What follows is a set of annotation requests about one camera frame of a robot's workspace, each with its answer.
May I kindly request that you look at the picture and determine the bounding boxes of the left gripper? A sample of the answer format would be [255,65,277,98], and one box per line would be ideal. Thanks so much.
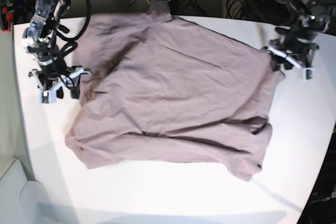
[270,32,318,71]

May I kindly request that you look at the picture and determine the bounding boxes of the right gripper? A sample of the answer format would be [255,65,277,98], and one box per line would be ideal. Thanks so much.
[37,60,80,100]

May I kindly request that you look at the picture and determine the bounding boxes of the mauve t-shirt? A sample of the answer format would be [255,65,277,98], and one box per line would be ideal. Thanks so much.
[65,1,285,181]

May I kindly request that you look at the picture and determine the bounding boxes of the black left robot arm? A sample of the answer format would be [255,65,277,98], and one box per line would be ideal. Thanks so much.
[263,0,331,74]

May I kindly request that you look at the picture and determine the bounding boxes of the red and black clamp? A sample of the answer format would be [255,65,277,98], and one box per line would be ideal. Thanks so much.
[1,0,18,33]

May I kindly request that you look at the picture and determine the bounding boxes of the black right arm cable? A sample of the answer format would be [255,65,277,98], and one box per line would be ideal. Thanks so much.
[56,0,92,57]

